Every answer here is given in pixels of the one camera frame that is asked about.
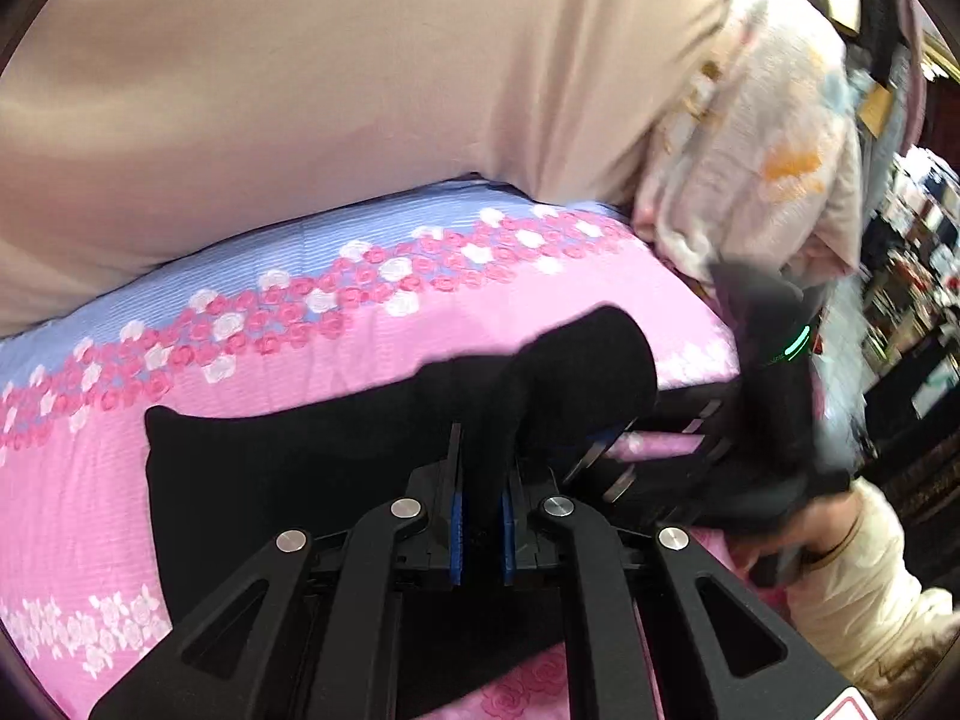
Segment pale floral quilt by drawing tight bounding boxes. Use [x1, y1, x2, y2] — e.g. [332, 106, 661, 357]
[634, 0, 863, 301]

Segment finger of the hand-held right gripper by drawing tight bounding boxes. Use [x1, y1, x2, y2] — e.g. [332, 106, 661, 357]
[652, 382, 740, 436]
[562, 439, 713, 522]

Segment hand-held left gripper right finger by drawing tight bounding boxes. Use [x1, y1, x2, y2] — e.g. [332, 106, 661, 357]
[499, 465, 856, 720]

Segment cluttered shelf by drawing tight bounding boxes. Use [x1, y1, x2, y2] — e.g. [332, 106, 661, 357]
[817, 0, 960, 511]

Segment black pants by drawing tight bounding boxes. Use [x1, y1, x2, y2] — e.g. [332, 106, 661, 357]
[142, 305, 661, 720]

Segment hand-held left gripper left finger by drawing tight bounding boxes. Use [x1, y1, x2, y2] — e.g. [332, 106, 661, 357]
[90, 424, 466, 720]

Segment person's right hand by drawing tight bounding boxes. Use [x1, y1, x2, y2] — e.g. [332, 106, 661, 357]
[739, 491, 860, 586]

